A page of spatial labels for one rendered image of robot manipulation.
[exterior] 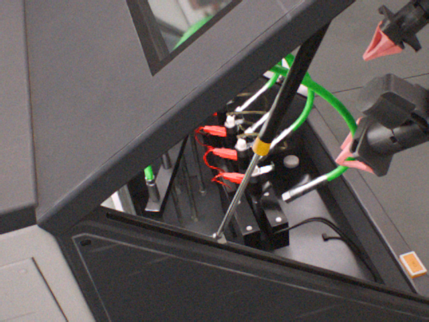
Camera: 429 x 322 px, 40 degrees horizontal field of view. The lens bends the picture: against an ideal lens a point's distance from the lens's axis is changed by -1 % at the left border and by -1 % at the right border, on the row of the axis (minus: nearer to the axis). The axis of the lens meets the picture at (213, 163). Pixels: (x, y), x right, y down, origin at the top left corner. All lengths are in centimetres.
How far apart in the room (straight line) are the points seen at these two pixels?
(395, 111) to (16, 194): 52
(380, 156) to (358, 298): 23
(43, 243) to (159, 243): 14
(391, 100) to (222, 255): 32
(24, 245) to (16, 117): 17
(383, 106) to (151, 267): 39
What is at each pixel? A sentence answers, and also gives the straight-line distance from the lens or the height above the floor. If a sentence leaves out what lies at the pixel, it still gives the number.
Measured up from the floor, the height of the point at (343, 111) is 131.
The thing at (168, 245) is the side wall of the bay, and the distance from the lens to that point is 73.
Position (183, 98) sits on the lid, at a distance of 57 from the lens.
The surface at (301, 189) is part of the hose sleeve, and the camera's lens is 110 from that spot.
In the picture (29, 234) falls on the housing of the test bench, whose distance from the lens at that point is 68.
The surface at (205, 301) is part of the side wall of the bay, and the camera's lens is 84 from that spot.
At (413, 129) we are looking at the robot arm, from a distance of 91.
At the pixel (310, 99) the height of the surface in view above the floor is 118.
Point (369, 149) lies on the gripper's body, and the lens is 97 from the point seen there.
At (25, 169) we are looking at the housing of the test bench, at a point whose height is 150.
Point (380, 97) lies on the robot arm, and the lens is 87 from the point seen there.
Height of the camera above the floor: 193
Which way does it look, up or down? 43 degrees down
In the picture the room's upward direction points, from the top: 10 degrees counter-clockwise
